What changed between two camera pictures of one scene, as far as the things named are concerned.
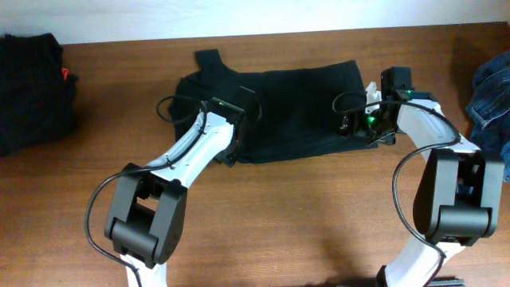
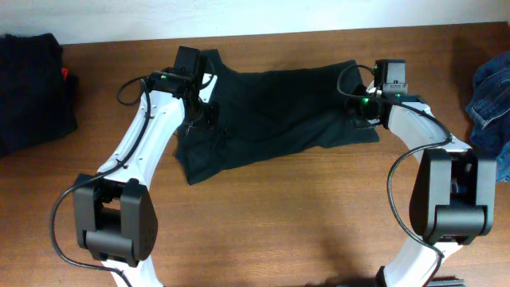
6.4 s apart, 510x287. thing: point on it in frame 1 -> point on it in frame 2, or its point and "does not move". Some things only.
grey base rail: [446, 281] does not move
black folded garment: [37, 102] does not move
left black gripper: [231, 157] -> [211, 119]
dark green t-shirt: [288, 111] does not move
